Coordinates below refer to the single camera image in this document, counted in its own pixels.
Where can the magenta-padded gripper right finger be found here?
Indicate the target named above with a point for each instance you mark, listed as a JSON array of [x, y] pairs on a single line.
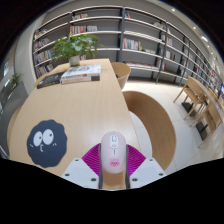
[[148, 171]]

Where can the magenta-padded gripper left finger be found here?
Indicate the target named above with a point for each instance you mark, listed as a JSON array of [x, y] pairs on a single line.
[[78, 171]]

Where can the pink computer mouse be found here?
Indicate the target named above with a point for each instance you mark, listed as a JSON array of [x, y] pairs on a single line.
[[113, 153]]

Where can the dark cartoon-face mouse pad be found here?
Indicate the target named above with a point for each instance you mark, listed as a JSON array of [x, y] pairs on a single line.
[[46, 153]]

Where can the round-backed wooden chair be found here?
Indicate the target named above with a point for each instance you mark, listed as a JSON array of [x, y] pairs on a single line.
[[156, 126], [10, 130], [121, 71]]

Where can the group of slatted wooden chairs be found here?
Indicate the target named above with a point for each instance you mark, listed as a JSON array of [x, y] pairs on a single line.
[[200, 96]]

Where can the black book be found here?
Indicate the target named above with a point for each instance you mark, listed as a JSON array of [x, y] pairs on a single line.
[[49, 80]]

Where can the white book stack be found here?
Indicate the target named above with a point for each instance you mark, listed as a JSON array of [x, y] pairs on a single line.
[[81, 73]]

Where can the small green potted plant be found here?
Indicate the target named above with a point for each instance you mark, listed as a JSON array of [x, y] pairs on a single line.
[[15, 80]]

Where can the green potted plant white pot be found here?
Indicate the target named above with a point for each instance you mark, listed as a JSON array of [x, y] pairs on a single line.
[[75, 45]]

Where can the grey bookshelf unit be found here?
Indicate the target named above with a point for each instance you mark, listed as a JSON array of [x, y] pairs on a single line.
[[143, 36]]

